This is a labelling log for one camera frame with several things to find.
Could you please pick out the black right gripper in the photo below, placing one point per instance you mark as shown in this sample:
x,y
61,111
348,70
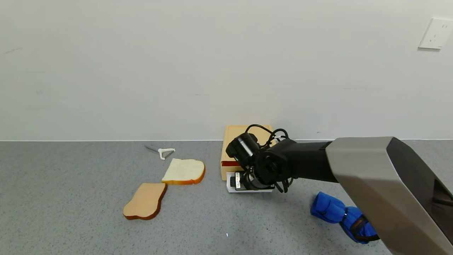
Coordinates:
x,y
238,181

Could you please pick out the white wall outlet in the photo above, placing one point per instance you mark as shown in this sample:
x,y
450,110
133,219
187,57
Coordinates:
x,y
436,33

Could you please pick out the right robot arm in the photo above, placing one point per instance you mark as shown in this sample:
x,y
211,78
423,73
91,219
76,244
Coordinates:
x,y
371,170

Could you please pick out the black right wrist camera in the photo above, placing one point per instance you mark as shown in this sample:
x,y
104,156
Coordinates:
x,y
244,147

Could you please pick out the blue cloth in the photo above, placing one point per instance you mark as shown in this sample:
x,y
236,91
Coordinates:
x,y
329,209

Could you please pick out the white bread slice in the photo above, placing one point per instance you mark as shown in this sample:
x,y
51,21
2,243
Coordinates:
x,y
184,170

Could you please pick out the brown toast slice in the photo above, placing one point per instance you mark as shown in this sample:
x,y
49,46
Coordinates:
x,y
145,201

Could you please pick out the yellow drawer cabinet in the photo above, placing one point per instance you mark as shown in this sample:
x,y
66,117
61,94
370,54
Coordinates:
x,y
233,136

